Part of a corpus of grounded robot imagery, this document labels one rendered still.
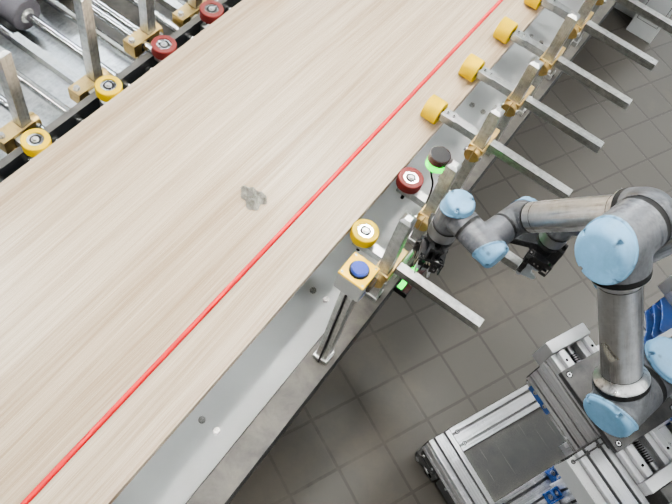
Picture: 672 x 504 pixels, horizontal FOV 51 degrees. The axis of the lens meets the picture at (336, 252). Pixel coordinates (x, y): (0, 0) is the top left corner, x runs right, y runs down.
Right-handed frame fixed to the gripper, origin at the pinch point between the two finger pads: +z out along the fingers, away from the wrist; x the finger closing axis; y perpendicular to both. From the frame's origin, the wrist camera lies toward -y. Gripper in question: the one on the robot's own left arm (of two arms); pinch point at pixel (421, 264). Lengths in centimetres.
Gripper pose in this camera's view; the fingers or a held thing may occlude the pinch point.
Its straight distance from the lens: 198.5
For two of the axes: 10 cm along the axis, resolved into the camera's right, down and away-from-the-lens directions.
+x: 9.5, 3.1, 0.1
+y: -2.6, 8.1, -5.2
